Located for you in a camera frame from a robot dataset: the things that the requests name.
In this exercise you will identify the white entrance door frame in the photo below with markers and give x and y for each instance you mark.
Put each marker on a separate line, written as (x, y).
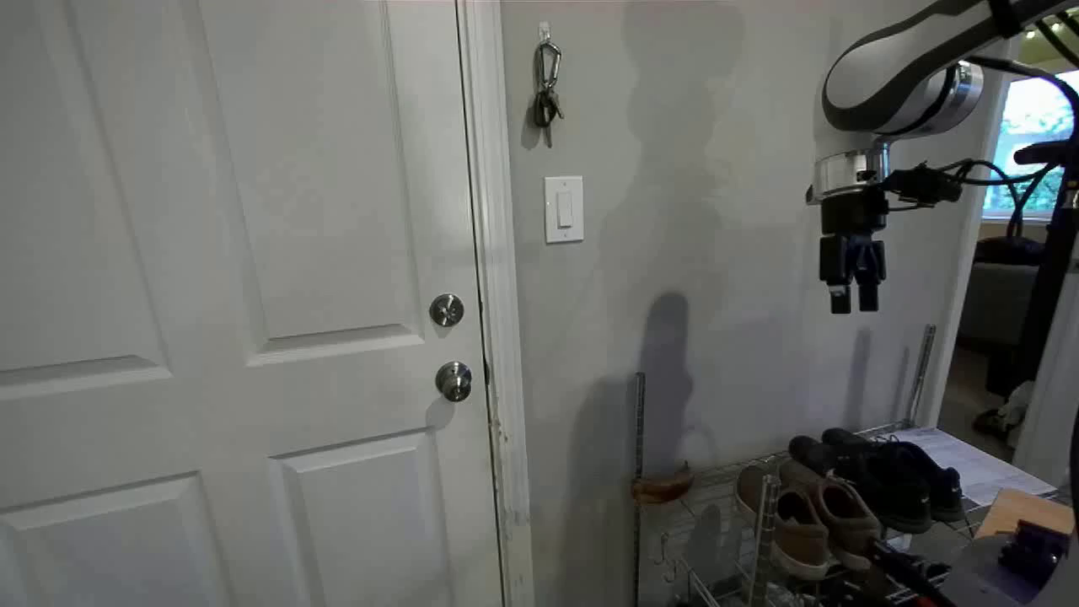
(494, 282)

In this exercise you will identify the yellow banana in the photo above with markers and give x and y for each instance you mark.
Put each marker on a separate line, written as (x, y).
(662, 488)

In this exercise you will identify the black shoe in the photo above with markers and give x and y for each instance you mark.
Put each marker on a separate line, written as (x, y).
(912, 474)
(871, 483)

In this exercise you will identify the white wall light switch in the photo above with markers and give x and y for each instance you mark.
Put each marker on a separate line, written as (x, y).
(565, 209)

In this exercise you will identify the bright window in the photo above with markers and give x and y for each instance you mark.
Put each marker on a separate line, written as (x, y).
(1028, 124)

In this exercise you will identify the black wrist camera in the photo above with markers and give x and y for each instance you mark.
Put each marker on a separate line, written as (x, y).
(923, 182)

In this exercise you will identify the black stand pole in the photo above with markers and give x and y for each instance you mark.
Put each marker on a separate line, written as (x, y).
(1048, 282)

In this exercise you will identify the white panelled entrance door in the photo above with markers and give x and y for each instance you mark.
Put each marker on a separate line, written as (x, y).
(222, 282)

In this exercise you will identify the metal rail leaning on wall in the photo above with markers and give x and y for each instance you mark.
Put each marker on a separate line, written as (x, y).
(923, 377)

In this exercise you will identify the brown suede shoe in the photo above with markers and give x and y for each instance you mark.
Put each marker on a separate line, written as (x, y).
(798, 534)
(848, 512)

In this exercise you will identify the keys on silver carabiner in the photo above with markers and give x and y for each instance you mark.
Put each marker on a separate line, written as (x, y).
(547, 106)

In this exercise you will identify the slotted metal rack post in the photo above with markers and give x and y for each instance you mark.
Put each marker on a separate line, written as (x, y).
(763, 541)
(637, 541)

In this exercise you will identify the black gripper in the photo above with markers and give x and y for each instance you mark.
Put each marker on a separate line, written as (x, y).
(851, 240)

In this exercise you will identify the cardboard box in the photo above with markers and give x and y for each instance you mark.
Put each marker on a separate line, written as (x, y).
(1023, 512)

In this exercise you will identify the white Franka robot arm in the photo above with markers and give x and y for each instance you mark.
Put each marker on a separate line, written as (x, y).
(898, 78)

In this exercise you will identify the white paper sheet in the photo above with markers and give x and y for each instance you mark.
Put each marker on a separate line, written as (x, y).
(989, 467)

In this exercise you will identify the silver round door knob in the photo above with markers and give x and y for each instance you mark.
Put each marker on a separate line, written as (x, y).
(453, 381)

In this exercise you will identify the silver deadbolt lock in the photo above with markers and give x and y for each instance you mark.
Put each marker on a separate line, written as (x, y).
(447, 312)

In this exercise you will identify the black device on box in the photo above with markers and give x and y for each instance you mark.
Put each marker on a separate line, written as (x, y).
(1033, 553)

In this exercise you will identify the dark grey couch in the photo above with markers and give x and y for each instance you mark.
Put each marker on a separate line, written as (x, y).
(998, 304)

